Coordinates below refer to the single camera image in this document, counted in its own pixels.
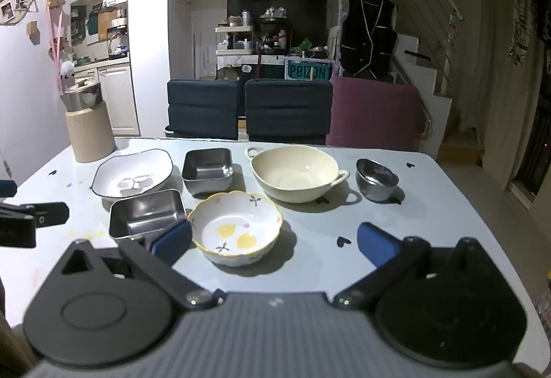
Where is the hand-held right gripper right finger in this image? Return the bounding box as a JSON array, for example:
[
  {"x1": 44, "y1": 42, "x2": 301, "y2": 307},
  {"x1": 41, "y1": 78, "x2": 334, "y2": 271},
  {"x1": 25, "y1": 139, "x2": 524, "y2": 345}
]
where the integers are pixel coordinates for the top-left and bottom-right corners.
[{"x1": 333, "y1": 222, "x2": 500, "y2": 312}]

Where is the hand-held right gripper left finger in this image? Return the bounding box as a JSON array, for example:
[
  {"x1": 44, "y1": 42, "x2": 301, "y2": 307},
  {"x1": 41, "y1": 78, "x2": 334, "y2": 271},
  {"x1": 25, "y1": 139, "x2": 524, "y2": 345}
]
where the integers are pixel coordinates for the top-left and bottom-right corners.
[{"x1": 56, "y1": 219, "x2": 215, "y2": 311}]

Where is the round steel bowl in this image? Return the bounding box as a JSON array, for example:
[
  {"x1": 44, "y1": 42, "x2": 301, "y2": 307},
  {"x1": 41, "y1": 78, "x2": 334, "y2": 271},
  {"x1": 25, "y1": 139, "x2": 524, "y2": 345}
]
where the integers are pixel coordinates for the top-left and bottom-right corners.
[{"x1": 355, "y1": 158, "x2": 399, "y2": 202}]

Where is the white plate with dark rim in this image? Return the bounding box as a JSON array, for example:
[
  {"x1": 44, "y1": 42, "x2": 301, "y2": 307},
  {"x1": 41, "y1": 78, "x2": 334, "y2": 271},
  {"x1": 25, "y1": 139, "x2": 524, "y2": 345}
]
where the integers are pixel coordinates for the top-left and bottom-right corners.
[{"x1": 91, "y1": 149, "x2": 174, "y2": 198}]

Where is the cream two-handled bowl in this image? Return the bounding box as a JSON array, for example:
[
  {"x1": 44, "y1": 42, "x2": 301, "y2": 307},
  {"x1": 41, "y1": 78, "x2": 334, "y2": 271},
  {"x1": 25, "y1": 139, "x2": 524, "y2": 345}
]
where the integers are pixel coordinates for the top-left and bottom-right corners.
[{"x1": 245, "y1": 145, "x2": 350, "y2": 204}]

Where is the rectangular steel container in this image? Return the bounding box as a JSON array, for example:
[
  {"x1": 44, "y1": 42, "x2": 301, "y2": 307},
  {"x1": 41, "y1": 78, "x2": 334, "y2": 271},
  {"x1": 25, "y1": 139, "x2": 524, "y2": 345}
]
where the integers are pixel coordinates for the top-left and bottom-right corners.
[{"x1": 108, "y1": 189, "x2": 188, "y2": 247}]

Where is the lemon print scalloped bowl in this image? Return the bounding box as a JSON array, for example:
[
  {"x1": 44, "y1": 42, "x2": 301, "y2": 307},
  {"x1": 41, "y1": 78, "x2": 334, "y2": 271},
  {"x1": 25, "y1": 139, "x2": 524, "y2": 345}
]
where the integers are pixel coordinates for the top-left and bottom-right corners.
[{"x1": 187, "y1": 191, "x2": 283, "y2": 267}]

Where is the square steel container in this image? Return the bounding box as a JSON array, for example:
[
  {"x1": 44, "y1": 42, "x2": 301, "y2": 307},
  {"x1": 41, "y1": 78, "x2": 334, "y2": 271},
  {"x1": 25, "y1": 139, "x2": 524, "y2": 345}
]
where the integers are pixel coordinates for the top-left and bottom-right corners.
[{"x1": 181, "y1": 148, "x2": 235, "y2": 195}]

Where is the cardboard box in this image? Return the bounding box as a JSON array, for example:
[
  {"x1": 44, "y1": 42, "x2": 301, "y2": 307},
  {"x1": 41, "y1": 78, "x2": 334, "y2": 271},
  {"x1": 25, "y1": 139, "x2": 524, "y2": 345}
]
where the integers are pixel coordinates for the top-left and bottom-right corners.
[{"x1": 437, "y1": 132, "x2": 485, "y2": 166}]

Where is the dark blue chair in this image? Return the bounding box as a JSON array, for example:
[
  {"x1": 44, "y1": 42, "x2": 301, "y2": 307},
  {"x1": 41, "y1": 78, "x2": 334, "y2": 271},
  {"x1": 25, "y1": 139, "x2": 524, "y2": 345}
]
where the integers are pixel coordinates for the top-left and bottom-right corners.
[
  {"x1": 166, "y1": 79, "x2": 242, "y2": 141},
  {"x1": 245, "y1": 79, "x2": 334, "y2": 145}
]

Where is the white lower kitchen cabinet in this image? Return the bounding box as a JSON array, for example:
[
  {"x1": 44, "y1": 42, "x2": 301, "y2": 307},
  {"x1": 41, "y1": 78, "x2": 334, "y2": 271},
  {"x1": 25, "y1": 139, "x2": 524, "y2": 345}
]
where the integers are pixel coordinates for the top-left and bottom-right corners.
[{"x1": 71, "y1": 61, "x2": 142, "y2": 136}]

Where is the pink ribbon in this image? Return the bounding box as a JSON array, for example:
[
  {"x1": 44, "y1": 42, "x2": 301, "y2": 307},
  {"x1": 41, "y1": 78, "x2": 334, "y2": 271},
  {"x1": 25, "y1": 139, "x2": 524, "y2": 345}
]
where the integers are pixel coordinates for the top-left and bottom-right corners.
[{"x1": 45, "y1": 10, "x2": 66, "y2": 79}]

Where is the white staircase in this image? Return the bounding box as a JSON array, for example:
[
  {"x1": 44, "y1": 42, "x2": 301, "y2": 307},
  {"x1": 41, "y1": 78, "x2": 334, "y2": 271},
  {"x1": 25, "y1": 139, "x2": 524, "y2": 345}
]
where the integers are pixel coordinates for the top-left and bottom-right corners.
[{"x1": 389, "y1": 33, "x2": 454, "y2": 148}]

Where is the teal sign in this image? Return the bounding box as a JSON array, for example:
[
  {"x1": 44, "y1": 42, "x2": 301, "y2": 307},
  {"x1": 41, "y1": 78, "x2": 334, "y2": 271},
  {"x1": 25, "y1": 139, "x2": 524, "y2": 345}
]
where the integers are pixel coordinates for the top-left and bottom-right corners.
[{"x1": 284, "y1": 63, "x2": 332, "y2": 81}]

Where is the white shelf cart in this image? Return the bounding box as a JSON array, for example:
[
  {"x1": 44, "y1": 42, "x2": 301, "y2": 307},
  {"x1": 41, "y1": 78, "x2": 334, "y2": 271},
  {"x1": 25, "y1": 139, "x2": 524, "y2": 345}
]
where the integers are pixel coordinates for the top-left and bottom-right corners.
[{"x1": 215, "y1": 25, "x2": 256, "y2": 79}]

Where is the black vest with white trim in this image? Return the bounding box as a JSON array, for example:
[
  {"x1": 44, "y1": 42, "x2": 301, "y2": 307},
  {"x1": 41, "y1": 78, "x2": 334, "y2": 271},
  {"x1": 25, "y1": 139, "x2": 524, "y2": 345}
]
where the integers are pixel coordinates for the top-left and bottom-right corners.
[{"x1": 339, "y1": 0, "x2": 397, "y2": 81}]

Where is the black storage rack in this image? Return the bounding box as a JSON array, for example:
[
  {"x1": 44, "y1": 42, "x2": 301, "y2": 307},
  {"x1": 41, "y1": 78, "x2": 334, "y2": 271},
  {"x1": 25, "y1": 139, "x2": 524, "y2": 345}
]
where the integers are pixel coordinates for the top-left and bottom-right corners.
[{"x1": 257, "y1": 16, "x2": 294, "y2": 79}]

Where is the patterned hanging cloth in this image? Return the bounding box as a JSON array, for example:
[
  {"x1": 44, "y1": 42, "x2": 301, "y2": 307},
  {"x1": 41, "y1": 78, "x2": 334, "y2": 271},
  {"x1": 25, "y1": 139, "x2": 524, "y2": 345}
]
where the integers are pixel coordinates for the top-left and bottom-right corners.
[{"x1": 508, "y1": 0, "x2": 551, "y2": 68}]

